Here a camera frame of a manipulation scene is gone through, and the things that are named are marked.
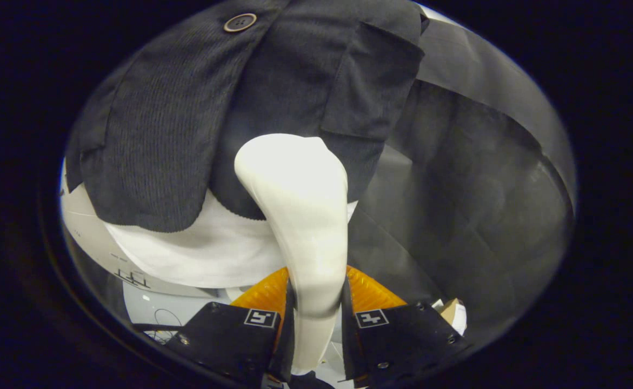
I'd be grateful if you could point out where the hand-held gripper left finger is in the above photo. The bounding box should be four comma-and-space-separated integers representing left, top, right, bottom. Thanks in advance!
165, 266, 295, 387

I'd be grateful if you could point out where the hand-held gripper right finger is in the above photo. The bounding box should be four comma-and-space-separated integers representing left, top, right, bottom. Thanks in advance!
342, 265, 471, 387

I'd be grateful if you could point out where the white garment steamer head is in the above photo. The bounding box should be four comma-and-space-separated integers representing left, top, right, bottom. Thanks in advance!
234, 133, 349, 374

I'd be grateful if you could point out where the black blazer jacket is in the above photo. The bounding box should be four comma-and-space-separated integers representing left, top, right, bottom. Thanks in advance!
65, 0, 430, 233

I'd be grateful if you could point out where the small cardboard box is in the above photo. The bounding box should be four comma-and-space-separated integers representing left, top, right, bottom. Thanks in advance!
438, 298, 468, 336

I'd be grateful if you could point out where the black backdrop cloth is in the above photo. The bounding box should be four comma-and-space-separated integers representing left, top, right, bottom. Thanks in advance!
349, 5, 576, 346

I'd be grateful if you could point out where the white cabinet with grey top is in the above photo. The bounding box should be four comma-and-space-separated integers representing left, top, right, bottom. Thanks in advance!
59, 159, 219, 298

